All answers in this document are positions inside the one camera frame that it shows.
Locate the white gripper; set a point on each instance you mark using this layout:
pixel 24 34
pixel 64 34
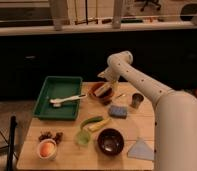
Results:
pixel 109 74

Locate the tan eraser block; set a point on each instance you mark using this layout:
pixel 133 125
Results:
pixel 105 89

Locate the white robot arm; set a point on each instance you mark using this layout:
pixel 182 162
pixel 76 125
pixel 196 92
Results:
pixel 175 131

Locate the red bowl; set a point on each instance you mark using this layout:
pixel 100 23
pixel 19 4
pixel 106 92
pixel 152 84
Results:
pixel 104 98

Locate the dark brown bowl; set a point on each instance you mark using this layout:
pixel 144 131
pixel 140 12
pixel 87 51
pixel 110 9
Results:
pixel 110 142

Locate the small metal utensil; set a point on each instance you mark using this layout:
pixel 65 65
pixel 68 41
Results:
pixel 121 95

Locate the small metal cup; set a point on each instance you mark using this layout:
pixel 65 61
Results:
pixel 137 99

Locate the blue sponge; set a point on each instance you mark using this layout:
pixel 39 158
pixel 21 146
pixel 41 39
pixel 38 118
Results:
pixel 117 111

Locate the green chili pepper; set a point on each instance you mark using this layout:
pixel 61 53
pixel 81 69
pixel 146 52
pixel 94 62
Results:
pixel 91 120

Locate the yellow banana toy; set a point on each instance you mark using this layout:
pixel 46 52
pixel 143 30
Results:
pixel 98 125

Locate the wooden table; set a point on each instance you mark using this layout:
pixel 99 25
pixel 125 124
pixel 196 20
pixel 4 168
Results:
pixel 138 124

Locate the green plastic tray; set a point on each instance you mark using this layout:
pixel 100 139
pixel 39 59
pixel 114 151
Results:
pixel 58 87

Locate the white brush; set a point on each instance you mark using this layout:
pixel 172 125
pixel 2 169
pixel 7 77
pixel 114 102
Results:
pixel 59 101

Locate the folded blue-grey cloth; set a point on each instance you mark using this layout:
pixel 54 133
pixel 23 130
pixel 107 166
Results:
pixel 141 150

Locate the brown dried fruit cluster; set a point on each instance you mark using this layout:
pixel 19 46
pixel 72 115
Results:
pixel 48 135

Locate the white cup with orange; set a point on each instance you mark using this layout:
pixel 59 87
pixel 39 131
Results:
pixel 47 149

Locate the black chair frame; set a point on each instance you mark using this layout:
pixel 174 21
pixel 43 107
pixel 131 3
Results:
pixel 8 148

